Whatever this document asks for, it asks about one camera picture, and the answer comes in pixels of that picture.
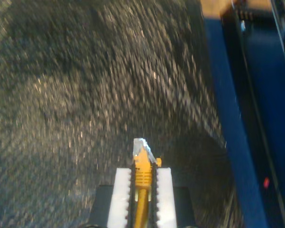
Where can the dark blue base board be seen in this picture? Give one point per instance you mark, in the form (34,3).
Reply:
(228,95)

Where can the blue rack shelf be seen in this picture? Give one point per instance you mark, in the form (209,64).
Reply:
(275,107)

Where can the black bubble mat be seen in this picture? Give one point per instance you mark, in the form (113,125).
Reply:
(85,95)

